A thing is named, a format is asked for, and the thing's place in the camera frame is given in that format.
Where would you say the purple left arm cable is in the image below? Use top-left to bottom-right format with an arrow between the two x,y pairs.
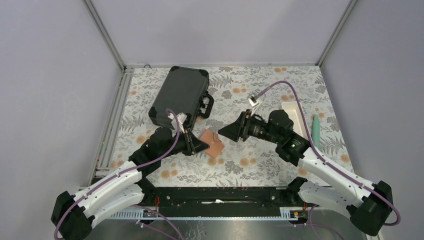
53,108 -> 185,240

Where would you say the mint green cylindrical tube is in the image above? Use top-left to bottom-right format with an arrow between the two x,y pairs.
311,115 -> 322,151

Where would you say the white rectangular plastic tray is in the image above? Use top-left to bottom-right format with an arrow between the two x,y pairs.
281,101 -> 312,140

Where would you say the aluminium frame rail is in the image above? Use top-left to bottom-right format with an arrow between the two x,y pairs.
83,0 -> 134,186

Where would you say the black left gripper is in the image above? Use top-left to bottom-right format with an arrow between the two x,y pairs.
159,127 -> 210,160

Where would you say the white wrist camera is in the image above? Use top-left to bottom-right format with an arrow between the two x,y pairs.
176,112 -> 187,125
248,96 -> 261,108

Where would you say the black hard carrying case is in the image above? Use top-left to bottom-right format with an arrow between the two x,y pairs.
148,66 -> 214,129

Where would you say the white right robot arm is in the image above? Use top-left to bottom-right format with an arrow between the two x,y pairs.
218,109 -> 394,236

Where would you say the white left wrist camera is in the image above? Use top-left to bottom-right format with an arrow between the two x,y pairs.
176,112 -> 187,125

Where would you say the floral patterned table mat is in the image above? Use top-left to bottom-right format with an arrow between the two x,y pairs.
109,66 -> 354,187

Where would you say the perforated metal cable tray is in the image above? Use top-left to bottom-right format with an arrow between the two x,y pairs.
107,207 -> 309,222

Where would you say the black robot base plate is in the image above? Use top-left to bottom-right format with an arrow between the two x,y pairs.
89,177 -> 321,218

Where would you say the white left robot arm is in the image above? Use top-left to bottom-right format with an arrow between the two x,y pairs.
50,127 -> 210,240

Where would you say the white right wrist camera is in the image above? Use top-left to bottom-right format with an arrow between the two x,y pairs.
248,96 -> 261,108

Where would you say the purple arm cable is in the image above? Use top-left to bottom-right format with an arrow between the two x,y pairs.
53,108 -> 185,240
255,80 -> 402,227

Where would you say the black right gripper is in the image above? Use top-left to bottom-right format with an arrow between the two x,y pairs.
217,109 -> 282,145

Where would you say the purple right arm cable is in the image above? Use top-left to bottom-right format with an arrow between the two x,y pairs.
255,80 -> 402,227

